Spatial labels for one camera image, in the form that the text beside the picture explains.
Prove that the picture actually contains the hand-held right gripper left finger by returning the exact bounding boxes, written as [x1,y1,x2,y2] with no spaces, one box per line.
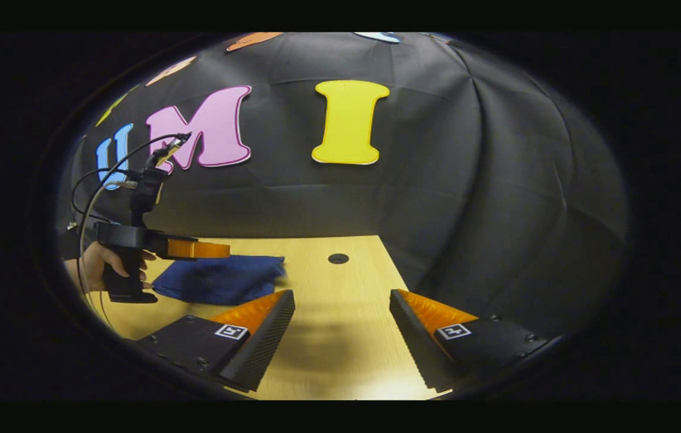
[136,289,296,393]

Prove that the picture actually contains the blue denim jeans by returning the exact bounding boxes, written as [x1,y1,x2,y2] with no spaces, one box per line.
[152,254,288,307]

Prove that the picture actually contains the black backdrop cloth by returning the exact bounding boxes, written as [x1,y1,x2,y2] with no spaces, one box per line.
[58,31,630,339]

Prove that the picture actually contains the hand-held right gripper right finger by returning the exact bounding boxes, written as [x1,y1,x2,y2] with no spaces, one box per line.
[389,289,564,393]

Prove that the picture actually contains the black cable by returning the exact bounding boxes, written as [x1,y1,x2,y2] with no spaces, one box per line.
[70,134,192,315]

